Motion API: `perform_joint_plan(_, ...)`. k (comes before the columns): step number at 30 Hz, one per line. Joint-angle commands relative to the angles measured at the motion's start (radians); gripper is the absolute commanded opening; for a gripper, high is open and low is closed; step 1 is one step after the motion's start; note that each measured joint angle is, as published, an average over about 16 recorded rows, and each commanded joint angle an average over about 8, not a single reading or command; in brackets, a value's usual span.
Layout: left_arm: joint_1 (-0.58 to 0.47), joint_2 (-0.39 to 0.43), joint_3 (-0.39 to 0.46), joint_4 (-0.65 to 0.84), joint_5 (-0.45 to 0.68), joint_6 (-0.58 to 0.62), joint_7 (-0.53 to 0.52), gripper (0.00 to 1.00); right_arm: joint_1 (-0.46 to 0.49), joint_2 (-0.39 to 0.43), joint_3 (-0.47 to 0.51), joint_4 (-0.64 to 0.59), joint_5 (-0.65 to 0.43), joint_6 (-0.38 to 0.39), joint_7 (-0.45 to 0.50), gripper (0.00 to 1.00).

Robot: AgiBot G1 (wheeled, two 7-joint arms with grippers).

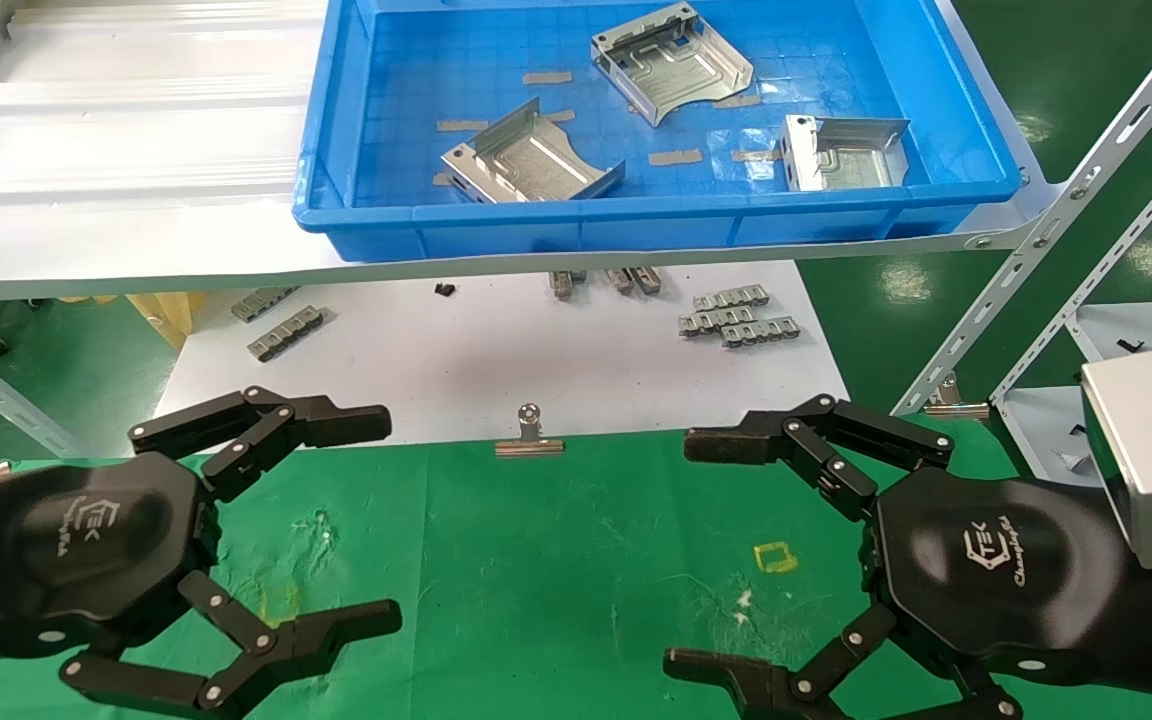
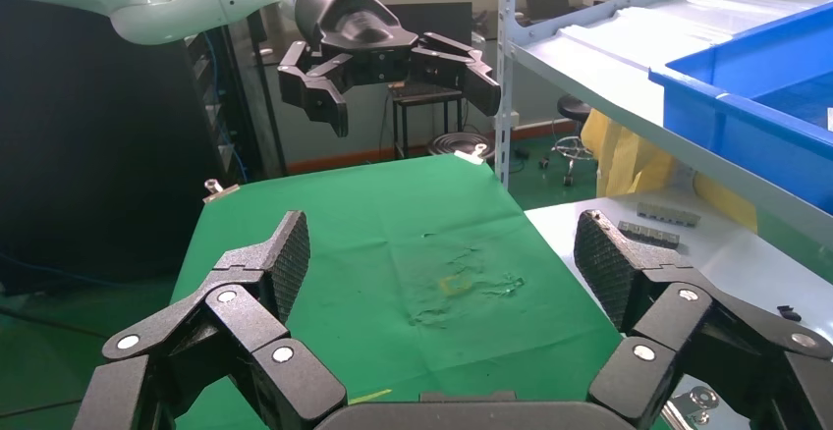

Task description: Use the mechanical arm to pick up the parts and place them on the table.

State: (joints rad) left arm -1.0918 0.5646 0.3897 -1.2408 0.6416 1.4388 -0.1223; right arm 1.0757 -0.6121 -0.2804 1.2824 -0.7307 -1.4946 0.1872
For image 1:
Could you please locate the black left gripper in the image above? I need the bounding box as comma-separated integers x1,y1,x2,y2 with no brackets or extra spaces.
0,385,404,720

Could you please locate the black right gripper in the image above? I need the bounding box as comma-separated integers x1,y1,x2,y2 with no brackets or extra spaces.
663,393,1152,720

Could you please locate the bent sheet metal bracket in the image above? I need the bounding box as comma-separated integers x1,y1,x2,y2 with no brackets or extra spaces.
591,2,755,128
441,97,627,204
779,114,912,193

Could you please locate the green table cloth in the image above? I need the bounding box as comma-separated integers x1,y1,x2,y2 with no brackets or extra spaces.
0,415,1152,720

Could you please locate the silver binder clip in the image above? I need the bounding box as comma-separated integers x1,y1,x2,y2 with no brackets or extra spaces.
923,370,992,419
494,403,566,459

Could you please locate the grey metal beam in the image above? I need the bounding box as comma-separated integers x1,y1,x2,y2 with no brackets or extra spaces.
0,372,87,458

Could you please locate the white perforated metal rack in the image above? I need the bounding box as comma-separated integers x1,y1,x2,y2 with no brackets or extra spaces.
991,130,1152,481

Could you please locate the grey metal shelf rack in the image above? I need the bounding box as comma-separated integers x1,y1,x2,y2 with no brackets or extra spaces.
0,0,1152,416

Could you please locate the blue plastic bin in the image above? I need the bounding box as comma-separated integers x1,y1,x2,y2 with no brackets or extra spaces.
293,0,1025,263

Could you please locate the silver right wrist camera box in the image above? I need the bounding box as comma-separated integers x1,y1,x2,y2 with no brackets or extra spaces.
1081,345,1152,573

